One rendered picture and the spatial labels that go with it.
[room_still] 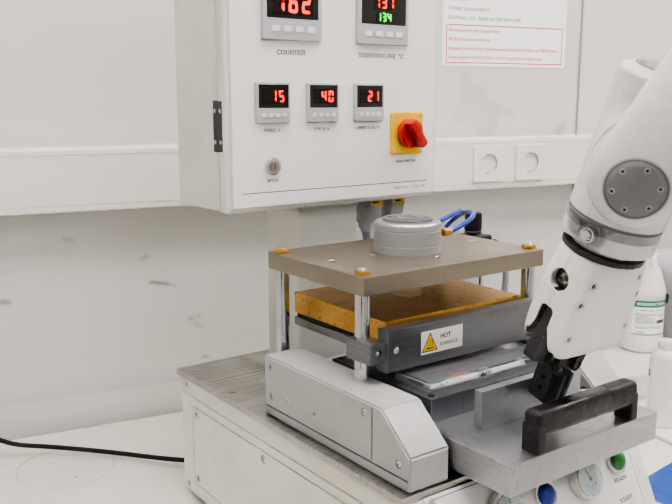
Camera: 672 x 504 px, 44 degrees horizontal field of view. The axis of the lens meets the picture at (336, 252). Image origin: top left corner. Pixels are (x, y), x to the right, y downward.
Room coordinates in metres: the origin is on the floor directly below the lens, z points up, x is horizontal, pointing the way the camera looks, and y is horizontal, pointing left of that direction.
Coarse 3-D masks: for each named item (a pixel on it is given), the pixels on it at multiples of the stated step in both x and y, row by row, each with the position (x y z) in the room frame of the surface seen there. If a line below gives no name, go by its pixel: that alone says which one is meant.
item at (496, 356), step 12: (492, 348) 0.91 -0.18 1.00; (504, 348) 0.91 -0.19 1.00; (516, 348) 0.91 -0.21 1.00; (444, 360) 0.87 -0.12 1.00; (456, 360) 0.87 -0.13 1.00; (468, 360) 0.87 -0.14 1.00; (480, 360) 0.87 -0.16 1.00; (492, 360) 0.87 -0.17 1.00; (504, 360) 0.87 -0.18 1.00; (516, 360) 0.87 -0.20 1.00; (408, 372) 0.83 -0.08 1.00; (420, 372) 0.83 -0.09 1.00; (432, 372) 0.83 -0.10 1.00; (444, 372) 0.83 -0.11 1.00; (456, 372) 0.83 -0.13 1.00; (468, 372) 0.83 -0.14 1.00
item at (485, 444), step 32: (512, 384) 0.78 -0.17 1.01; (576, 384) 0.84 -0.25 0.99; (480, 416) 0.75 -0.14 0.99; (512, 416) 0.78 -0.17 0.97; (608, 416) 0.79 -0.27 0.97; (640, 416) 0.79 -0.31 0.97; (448, 448) 0.74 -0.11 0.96; (480, 448) 0.71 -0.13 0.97; (512, 448) 0.71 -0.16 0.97; (576, 448) 0.73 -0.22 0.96; (608, 448) 0.76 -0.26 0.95; (480, 480) 0.70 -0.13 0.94; (512, 480) 0.68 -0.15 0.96; (544, 480) 0.70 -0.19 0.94
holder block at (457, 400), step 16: (352, 368) 0.87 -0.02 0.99; (528, 368) 0.87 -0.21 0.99; (400, 384) 0.82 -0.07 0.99; (464, 384) 0.82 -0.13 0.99; (480, 384) 0.82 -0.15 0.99; (432, 400) 0.77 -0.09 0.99; (448, 400) 0.79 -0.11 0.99; (464, 400) 0.80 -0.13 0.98; (432, 416) 0.77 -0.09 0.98; (448, 416) 0.79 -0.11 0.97
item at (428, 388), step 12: (528, 360) 0.87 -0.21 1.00; (396, 372) 0.84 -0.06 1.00; (480, 372) 0.83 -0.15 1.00; (492, 372) 0.84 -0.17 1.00; (504, 372) 0.85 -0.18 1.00; (408, 384) 0.81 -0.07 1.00; (420, 384) 0.80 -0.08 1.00; (432, 384) 0.79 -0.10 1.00; (444, 384) 0.80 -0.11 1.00; (456, 384) 0.81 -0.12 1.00
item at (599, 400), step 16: (608, 384) 0.77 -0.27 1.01; (624, 384) 0.78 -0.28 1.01; (560, 400) 0.73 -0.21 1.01; (576, 400) 0.73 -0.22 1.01; (592, 400) 0.74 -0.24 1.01; (608, 400) 0.76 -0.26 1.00; (624, 400) 0.77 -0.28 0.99; (528, 416) 0.71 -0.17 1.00; (544, 416) 0.70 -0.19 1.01; (560, 416) 0.71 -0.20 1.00; (576, 416) 0.73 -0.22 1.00; (592, 416) 0.74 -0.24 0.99; (624, 416) 0.78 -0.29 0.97; (528, 432) 0.71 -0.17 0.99; (544, 432) 0.70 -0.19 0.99; (528, 448) 0.71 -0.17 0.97; (544, 448) 0.70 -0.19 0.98
